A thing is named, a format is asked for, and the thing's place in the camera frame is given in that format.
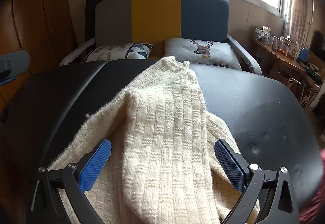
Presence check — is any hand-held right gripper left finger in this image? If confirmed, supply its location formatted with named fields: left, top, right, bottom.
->
left=27, top=138, right=112, bottom=224

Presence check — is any grey yellow blue sofa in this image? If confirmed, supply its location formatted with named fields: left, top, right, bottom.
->
left=60, top=0, right=263, bottom=76

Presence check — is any wooden side desk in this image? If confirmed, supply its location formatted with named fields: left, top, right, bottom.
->
left=250, top=36, right=323, bottom=113

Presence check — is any clear plastic box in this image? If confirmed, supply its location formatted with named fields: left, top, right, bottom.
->
left=273, top=36, right=299, bottom=57

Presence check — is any brown wooden wardrobe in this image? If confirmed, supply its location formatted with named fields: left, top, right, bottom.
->
left=0, top=0, right=78, bottom=123

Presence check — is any dark monitor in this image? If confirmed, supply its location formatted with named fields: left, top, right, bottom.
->
left=311, top=30, right=325, bottom=61

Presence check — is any grey deer print pillow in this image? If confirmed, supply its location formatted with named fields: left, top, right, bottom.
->
left=164, top=38, right=242, bottom=70

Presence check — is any geometric print pillow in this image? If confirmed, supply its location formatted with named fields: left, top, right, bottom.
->
left=82, top=43, right=154, bottom=62

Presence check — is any cream knitted sweater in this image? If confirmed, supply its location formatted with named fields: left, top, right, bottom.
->
left=47, top=56, right=261, bottom=224

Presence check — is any red clothing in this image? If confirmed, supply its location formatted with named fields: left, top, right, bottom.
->
left=300, top=148, right=325, bottom=224

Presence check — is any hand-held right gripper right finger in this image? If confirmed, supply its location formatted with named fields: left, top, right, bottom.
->
left=214, top=139, right=301, bottom=224

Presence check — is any blue round-handled bag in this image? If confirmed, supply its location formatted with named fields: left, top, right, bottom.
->
left=297, top=45, right=310, bottom=63

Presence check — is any black leather bench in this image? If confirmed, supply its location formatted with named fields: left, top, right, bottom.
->
left=0, top=60, right=323, bottom=224

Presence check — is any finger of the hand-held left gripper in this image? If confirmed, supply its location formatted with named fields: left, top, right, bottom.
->
left=0, top=50, right=30, bottom=87

